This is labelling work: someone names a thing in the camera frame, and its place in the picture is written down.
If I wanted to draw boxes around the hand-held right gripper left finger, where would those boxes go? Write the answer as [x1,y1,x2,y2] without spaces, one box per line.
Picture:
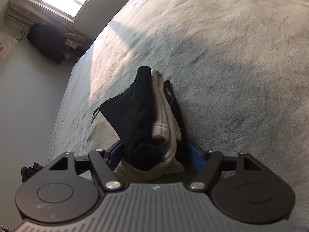
[34,141,125,191]

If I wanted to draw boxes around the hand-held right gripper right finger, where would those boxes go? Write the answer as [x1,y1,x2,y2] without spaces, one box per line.
[188,141,277,191]

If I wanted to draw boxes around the beige sweatshirt with black sleeves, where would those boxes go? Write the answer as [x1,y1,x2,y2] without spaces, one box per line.
[91,66,186,183]

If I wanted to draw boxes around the hanging pink clothes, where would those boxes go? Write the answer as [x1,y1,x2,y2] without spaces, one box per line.
[63,31,88,61]

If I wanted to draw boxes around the bed with grey sheet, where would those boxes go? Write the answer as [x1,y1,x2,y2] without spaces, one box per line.
[47,0,309,232]

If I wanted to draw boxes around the hanging dark coat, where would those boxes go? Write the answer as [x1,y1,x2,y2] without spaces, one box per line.
[27,24,68,64]

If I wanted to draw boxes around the patterned curtain beside coat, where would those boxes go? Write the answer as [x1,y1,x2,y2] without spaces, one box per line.
[5,0,92,44]

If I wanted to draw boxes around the white fringed wall hanging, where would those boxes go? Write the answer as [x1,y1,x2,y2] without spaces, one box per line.
[0,31,20,63]

